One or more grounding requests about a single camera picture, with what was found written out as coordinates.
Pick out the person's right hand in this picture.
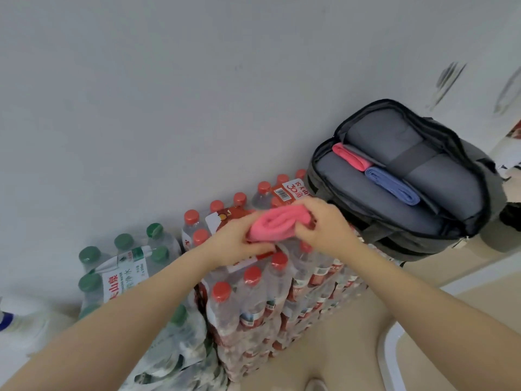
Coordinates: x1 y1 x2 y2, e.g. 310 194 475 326
294 198 361 251

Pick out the person's left hand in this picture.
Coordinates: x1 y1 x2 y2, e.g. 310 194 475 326
205 211 277 270

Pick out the pink towel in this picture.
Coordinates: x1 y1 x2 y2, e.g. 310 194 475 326
246 205 317 243

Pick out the person's left forearm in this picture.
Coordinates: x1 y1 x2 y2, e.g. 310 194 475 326
0 240 216 391

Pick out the person's right forearm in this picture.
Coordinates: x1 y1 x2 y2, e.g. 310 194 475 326
349 236 521 381

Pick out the stack of red-capped water bottles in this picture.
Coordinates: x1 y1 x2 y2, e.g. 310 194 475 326
181 168 369 383

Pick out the folded pink cloth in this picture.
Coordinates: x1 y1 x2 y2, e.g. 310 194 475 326
332 143 374 172

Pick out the rolled blue cloth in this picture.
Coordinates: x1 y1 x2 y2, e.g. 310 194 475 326
364 166 421 206

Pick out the stack of green-capped water bottles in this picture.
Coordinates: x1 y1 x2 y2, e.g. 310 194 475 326
77 222 222 391

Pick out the grey open backpack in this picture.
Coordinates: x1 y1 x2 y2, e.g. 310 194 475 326
305 99 508 264

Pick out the black object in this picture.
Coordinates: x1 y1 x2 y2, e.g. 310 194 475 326
498 202 521 233

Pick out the white and red bag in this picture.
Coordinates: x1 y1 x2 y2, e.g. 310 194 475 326
488 119 521 180

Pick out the white and blue plastic container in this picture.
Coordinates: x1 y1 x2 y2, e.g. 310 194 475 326
0 296 52 357

